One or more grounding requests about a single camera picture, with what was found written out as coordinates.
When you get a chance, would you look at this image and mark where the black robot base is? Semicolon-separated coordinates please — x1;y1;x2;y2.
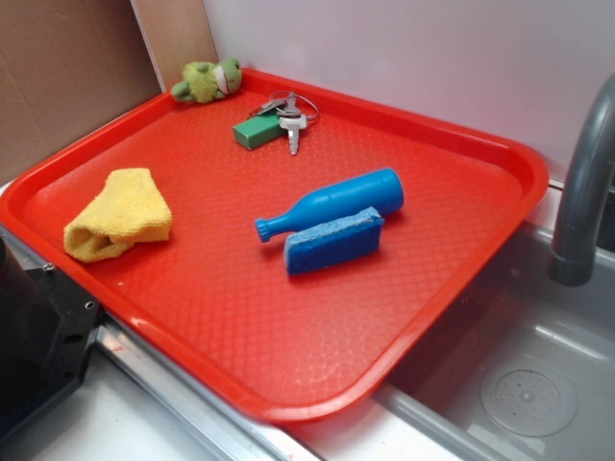
1;241;101;443

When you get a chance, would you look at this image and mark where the yellow cloth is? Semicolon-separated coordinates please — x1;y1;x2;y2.
63;168;173;263

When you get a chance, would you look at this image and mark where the blue sponge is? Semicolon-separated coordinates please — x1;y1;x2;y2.
283;207;384;276

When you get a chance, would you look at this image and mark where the red plastic tray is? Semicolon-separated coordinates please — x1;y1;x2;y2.
1;69;549;424

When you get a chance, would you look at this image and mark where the blue plastic bottle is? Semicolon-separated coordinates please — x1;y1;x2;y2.
255;168;405;243

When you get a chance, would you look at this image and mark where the green wooden block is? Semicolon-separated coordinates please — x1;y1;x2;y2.
233;114;283;150

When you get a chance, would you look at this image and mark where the silver key bunch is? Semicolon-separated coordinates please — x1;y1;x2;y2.
248;90;320;156

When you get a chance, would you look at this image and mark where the green frog plush toy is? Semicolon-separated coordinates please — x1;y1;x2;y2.
171;58;242;104

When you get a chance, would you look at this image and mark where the grey sink basin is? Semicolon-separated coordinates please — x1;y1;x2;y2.
287;220;615;461

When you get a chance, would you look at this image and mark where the grey faucet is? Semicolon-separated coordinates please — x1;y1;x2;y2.
548;77;614;286

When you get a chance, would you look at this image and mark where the brown cardboard panel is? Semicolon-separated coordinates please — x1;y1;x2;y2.
1;1;160;183

